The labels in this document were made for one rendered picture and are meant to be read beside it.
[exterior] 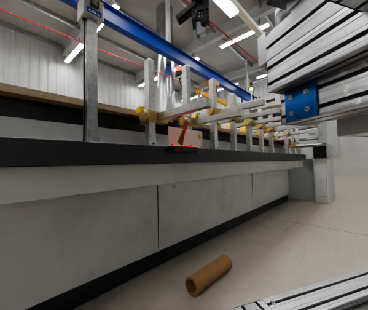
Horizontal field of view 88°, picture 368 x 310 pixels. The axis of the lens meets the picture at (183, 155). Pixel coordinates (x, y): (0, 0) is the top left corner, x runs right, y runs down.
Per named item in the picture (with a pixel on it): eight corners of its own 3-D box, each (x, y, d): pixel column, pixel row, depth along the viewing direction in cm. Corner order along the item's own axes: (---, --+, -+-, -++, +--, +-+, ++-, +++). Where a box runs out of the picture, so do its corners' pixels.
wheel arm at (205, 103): (212, 109, 69) (212, 98, 70) (207, 107, 67) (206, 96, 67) (145, 127, 100) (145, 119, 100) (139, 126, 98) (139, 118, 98)
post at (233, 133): (238, 157, 140) (235, 93, 142) (235, 157, 138) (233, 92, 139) (233, 157, 142) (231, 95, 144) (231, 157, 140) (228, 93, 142)
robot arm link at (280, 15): (289, -1, 97) (271, 8, 103) (290, 19, 97) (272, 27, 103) (293, 8, 103) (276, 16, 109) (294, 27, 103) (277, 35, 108)
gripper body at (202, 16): (208, 16, 87) (208, -9, 87) (190, 19, 89) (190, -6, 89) (209, 27, 94) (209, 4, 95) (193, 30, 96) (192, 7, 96)
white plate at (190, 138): (203, 148, 110) (202, 131, 110) (169, 146, 91) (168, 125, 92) (202, 148, 110) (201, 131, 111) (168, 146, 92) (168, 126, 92)
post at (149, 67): (156, 162, 87) (154, 59, 88) (149, 162, 84) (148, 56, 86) (151, 162, 89) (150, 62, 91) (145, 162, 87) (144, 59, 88)
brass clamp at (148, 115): (169, 123, 92) (169, 113, 92) (145, 119, 82) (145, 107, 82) (161, 125, 96) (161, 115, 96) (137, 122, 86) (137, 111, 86)
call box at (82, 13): (104, 23, 70) (104, 3, 70) (83, 13, 65) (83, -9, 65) (96, 32, 75) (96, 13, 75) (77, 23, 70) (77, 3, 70)
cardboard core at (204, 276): (231, 257, 108) (197, 281, 86) (231, 271, 107) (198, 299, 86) (219, 252, 113) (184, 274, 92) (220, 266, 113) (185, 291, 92)
